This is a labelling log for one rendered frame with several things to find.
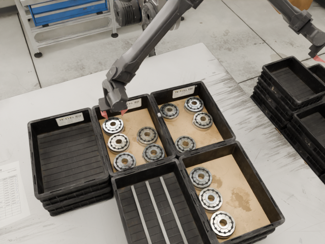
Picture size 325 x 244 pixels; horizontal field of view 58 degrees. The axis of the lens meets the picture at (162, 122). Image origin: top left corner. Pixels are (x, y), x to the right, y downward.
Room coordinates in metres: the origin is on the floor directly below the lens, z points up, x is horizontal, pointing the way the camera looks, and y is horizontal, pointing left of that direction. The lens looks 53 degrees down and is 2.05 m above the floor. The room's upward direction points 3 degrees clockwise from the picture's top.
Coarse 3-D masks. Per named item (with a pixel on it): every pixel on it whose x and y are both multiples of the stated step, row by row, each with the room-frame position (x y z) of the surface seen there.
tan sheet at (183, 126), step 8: (176, 104) 1.04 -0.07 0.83; (184, 112) 0.99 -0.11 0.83; (176, 120) 0.93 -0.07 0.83; (184, 120) 0.93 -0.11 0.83; (168, 128) 0.88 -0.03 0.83; (176, 128) 0.88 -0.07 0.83; (184, 128) 0.88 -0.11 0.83; (192, 128) 0.88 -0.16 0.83; (216, 128) 0.89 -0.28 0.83; (176, 136) 0.83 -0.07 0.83; (192, 136) 0.84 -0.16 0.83; (200, 136) 0.84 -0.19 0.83; (208, 136) 0.84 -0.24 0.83; (216, 136) 0.85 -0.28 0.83; (200, 144) 0.79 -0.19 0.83; (208, 144) 0.79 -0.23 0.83
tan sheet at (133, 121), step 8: (136, 112) 0.97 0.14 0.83; (144, 112) 0.97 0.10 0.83; (104, 120) 0.90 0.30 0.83; (128, 120) 0.91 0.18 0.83; (136, 120) 0.92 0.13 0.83; (144, 120) 0.92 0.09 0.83; (128, 128) 0.86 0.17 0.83; (136, 128) 0.86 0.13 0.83; (104, 136) 0.81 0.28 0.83; (128, 136) 0.81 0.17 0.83; (136, 136) 0.82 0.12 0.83; (136, 144) 0.77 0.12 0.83; (160, 144) 0.78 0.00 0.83; (136, 152) 0.72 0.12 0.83; (112, 160) 0.67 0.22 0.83; (136, 160) 0.68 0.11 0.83
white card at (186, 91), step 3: (189, 87) 1.09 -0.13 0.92; (192, 87) 1.10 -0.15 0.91; (177, 90) 1.07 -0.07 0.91; (180, 90) 1.07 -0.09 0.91; (183, 90) 1.08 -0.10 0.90; (186, 90) 1.09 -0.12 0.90; (189, 90) 1.09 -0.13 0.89; (192, 90) 1.10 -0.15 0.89; (174, 93) 1.06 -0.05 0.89; (177, 93) 1.07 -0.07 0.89; (180, 93) 1.07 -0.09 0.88; (183, 93) 1.08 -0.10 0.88; (186, 93) 1.09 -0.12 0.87; (189, 93) 1.09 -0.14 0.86; (174, 96) 1.06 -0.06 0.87; (177, 96) 1.07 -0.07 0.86
